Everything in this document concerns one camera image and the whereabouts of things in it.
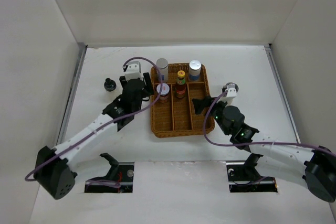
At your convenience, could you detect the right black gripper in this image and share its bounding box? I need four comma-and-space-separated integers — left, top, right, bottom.
192, 95, 231, 135

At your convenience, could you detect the red sauce bottle yellow cap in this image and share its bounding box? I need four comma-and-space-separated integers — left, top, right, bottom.
175, 70, 186, 98

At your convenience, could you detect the black-cap white sauce bottle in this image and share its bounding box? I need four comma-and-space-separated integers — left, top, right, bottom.
104, 78, 117, 92

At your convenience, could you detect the silver-lid salt shaker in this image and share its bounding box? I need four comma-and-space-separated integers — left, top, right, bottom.
156, 58, 169, 83
188, 60, 202, 82

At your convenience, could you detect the white-lid jar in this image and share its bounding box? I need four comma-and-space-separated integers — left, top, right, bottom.
156, 83, 170, 103

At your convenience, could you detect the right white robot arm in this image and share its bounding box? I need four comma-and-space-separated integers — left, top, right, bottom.
192, 96, 335, 202

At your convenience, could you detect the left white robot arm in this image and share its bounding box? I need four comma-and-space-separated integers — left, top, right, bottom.
33, 72, 154, 200

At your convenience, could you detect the brown wicker divided basket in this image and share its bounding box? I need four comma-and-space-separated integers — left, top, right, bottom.
151, 63, 209, 138

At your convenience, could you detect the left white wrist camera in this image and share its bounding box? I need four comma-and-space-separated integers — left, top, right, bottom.
123, 61, 143, 81

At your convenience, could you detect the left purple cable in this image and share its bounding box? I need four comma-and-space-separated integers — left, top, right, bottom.
25, 57, 163, 182

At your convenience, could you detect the purple cable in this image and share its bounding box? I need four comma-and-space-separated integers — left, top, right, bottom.
25, 57, 163, 182
202, 91, 336, 155

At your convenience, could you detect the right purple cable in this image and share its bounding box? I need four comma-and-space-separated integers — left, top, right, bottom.
202, 91, 336, 155

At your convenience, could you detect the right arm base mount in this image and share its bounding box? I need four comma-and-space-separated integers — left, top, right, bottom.
226, 154, 278, 193

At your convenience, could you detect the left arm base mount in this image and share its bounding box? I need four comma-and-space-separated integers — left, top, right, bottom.
84, 153, 135, 194

